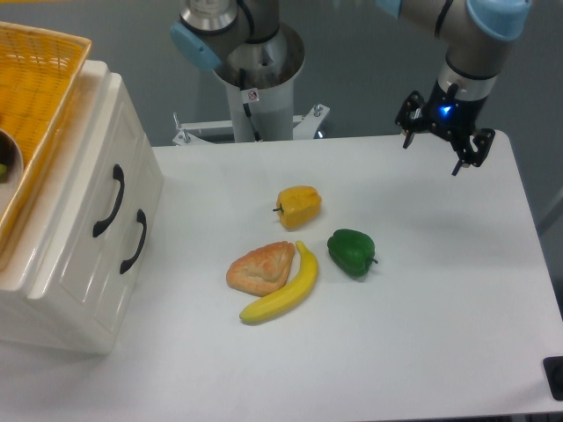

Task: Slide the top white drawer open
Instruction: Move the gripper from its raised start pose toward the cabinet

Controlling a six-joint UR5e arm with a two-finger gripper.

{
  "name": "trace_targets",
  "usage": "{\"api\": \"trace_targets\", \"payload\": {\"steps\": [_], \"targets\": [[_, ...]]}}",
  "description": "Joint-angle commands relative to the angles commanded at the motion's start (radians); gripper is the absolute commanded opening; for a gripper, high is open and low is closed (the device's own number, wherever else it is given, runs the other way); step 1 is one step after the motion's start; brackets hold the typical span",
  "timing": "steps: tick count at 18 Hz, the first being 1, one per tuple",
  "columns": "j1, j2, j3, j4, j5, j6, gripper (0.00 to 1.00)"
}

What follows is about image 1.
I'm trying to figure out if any yellow banana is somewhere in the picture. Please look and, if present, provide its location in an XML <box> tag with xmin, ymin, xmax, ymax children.
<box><xmin>239</xmin><ymin>241</ymin><xmax>319</xmax><ymax>325</ymax></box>

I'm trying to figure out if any white drawer cabinet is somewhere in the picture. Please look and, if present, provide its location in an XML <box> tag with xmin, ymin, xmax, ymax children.
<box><xmin>1</xmin><ymin>61</ymin><xmax>164</xmax><ymax>353</ymax></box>

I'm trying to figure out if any brown pastry bread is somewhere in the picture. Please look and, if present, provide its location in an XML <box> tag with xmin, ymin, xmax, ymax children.
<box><xmin>226</xmin><ymin>241</ymin><xmax>296</xmax><ymax>297</ymax></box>

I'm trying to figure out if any yellow woven basket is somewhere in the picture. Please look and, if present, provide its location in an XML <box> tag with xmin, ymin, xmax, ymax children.
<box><xmin>1</xmin><ymin>22</ymin><xmax>91</xmax><ymax>267</ymax></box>

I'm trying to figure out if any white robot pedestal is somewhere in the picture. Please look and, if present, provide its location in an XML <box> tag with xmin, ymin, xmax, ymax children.
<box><xmin>214</xmin><ymin>23</ymin><xmax>304</xmax><ymax>142</ymax></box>

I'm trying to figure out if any grey bowl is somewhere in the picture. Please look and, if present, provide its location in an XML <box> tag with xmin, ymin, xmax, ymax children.
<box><xmin>1</xmin><ymin>130</ymin><xmax>24</xmax><ymax>215</ymax></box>

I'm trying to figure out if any green bell pepper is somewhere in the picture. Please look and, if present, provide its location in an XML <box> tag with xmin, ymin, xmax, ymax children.
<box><xmin>326</xmin><ymin>229</ymin><xmax>377</xmax><ymax>278</ymax></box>

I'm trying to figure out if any black corner device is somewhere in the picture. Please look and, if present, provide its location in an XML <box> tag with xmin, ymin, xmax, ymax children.
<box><xmin>543</xmin><ymin>356</ymin><xmax>563</xmax><ymax>402</ymax></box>

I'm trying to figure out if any white drawer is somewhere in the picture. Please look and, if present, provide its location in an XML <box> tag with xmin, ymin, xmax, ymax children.
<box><xmin>59</xmin><ymin>144</ymin><xmax>165</xmax><ymax>335</ymax></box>
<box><xmin>29</xmin><ymin>73</ymin><xmax>145</xmax><ymax>302</ymax></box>

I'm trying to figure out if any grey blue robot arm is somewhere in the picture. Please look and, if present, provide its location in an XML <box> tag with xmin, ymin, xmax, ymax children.
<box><xmin>171</xmin><ymin>1</ymin><xmax>531</xmax><ymax>168</ymax></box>

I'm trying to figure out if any yellow bell pepper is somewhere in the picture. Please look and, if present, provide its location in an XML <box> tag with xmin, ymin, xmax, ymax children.
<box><xmin>273</xmin><ymin>186</ymin><xmax>322</xmax><ymax>229</ymax></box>

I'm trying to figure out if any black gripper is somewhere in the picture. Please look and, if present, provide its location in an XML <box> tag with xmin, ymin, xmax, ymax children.
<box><xmin>395</xmin><ymin>77</ymin><xmax>495</xmax><ymax>176</ymax></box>

